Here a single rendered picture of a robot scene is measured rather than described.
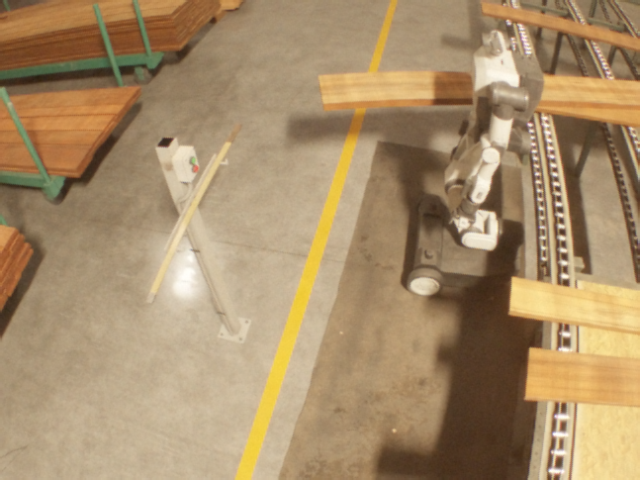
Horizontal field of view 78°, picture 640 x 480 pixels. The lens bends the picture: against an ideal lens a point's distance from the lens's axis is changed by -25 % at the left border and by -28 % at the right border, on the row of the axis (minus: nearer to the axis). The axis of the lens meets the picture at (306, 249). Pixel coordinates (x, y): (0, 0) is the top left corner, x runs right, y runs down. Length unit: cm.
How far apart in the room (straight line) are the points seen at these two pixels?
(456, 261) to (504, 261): 30
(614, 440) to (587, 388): 24
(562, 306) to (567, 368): 26
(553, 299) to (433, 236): 113
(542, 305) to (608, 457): 65
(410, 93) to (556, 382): 156
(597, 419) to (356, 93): 186
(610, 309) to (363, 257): 160
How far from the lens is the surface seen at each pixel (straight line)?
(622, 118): 304
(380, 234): 301
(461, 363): 262
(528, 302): 183
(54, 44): 526
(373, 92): 250
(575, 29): 404
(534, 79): 201
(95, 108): 387
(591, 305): 193
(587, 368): 180
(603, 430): 180
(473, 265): 273
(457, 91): 260
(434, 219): 286
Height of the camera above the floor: 235
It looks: 52 degrees down
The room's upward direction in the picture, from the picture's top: 8 degrees counter-clockwise
